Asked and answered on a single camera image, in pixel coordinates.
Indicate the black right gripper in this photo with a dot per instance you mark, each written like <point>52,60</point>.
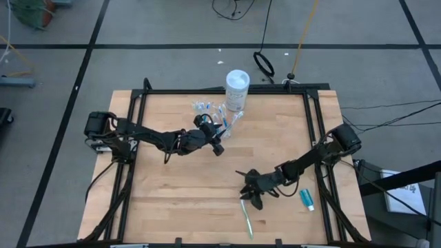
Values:
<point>272,180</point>

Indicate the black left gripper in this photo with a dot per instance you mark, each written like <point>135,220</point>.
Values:
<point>193,141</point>

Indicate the blue toothbrush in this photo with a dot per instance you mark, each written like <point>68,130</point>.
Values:
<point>210,105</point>
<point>223,117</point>

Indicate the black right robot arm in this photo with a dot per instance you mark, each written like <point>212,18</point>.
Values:
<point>310,156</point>

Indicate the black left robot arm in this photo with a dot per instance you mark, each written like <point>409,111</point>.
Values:
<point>148,132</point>

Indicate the clear plastic cup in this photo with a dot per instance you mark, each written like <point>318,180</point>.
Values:
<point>210,113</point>

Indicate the white wipes canister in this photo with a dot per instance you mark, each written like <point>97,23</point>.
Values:
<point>237,89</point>

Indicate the black table clamp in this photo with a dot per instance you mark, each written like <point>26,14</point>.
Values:
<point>147,84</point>
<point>279,242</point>
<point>178,242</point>

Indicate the black metal stand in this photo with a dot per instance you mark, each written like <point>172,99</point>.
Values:
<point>396,179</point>

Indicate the white paper sheet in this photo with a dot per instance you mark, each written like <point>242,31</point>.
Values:
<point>403,193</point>

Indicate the grey metal base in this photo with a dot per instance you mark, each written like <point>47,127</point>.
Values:
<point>17,82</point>

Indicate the green and orange bag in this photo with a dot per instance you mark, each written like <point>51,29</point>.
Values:
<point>32,12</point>

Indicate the black aluminium table frame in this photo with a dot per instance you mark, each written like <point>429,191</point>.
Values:
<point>172,91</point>

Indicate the silver metal bracket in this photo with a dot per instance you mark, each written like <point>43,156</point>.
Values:
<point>129,246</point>

